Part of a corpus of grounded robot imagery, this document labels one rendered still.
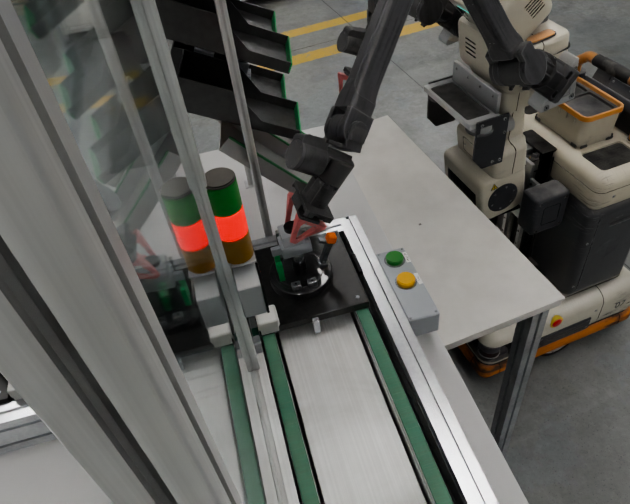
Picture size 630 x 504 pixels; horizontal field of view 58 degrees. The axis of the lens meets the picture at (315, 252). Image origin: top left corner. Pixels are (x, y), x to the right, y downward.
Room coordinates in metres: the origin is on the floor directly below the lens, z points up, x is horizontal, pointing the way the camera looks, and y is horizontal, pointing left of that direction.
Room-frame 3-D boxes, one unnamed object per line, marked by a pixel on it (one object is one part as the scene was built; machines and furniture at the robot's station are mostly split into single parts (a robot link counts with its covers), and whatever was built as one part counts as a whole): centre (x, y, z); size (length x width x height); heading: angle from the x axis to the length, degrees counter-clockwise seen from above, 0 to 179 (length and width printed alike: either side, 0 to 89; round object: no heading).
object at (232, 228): (0.67, 0.12, 1.33); 0.05 x 0.05 x 0.05
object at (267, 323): (0.76, 0.12, 0.97); 0.05 x 0.05 x 0.04; 9
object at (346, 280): (0.87, 0.04, 0.96); 0.24 x 0.24 x 0.02; 9
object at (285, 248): (0.87, 0.05, 1.09); 0.08 x 0.04 x 0.07; 100
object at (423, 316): (0.83, -0.19, 0.93); 0.21 x 0.07 x 0.06; 9
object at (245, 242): (0.67, 0.12, 1.28); 0.05 x 0.05 x 0.05
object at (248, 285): (0.67, 0.12, 1.29); 0.12 x 0.05 x 0.25; 9
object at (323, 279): (0.87, 0.04, 0.98); 0.14 x 0.14 x 0.02
